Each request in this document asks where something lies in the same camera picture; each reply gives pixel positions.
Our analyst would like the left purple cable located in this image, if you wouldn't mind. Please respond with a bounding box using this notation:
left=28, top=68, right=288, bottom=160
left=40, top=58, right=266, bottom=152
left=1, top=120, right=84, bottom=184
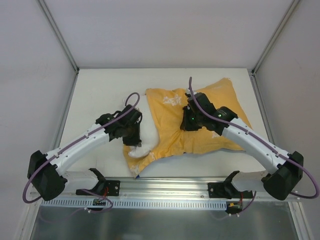
left=21, top=92, right=141, bottom=205

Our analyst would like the aluminium mounting rail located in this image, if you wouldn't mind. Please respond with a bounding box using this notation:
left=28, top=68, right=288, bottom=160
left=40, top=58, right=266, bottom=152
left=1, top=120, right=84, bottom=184
left=29, top=176, right=301, bottom=202

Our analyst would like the right aluminium frame post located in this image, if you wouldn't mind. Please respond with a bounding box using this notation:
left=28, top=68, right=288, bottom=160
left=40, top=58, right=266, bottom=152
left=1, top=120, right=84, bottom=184
left=251, top=0, right=301, bottom=77

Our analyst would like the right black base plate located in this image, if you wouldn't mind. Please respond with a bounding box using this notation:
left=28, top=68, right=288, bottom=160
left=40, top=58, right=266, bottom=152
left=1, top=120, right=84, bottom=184
left=207, top=182, right=253, bottom=200

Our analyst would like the left aluminium frame post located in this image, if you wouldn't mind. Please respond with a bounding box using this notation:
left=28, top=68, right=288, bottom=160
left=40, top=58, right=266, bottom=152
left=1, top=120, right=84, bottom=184
left=36, top=0, right=80, bottom=74

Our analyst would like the white slotted cable duct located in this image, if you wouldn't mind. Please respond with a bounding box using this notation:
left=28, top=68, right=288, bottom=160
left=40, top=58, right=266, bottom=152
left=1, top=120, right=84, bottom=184
left=40, top=197, right=227, bottom=211

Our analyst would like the white pillow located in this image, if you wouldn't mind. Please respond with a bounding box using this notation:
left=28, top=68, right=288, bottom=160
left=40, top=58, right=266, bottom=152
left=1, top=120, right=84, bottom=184
left=128, top=95, right=159, bottom=159

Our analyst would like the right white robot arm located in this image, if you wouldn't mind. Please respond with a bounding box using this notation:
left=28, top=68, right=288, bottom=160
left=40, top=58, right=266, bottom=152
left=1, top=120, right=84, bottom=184
left=180, top=92, right=304, bottom=201

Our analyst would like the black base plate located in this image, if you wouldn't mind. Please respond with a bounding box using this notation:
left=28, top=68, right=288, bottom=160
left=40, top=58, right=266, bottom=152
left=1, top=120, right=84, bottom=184
left=75, top=179, right=121, bottom=198
left=207, top=182, right=253, bottom=200

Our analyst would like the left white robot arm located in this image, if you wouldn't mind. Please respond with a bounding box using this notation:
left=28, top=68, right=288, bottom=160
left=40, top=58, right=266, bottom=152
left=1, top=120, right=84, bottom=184
left=27, top=105, right=143, bottom=201

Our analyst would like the aluminium frame post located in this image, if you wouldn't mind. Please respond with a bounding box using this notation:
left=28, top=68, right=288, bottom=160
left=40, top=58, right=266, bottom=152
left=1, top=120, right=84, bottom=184
left=251, top=0, right=301, bottom=77
left=36, top=0, right=80, bottom=74

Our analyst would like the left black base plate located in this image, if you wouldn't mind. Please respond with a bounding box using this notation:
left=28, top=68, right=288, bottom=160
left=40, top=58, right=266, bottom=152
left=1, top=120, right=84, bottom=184
left=75, top=179, right=121, bottom=198

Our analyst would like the yellow Mickey Mouse pillowcase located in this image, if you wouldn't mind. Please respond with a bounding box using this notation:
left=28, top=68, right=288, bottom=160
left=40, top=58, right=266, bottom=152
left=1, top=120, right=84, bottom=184
left=123, top=88, right=243, bottom=177

